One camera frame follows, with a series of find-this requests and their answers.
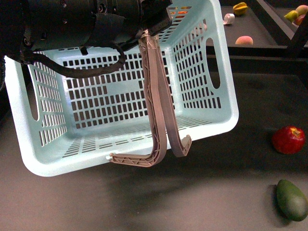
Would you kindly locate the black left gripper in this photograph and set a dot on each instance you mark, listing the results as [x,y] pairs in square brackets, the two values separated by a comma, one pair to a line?
[43,25]

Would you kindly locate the white crumpled tape piece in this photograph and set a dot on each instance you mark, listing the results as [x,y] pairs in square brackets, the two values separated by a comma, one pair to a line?
[228,19]

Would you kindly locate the green avocado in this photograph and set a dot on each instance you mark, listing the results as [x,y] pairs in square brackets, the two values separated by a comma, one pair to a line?
[291,201]

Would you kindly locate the red apple on table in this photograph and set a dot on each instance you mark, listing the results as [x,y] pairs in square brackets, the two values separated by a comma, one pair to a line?
[288,140]

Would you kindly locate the yellow starfruit right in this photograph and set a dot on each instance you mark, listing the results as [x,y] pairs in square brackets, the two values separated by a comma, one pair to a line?
[240,8]

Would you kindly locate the light blue plastic basket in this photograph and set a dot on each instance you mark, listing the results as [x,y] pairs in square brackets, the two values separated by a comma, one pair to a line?
[73,108]

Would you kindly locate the beige peach front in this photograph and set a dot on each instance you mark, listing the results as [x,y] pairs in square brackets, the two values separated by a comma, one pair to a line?
[244,40]

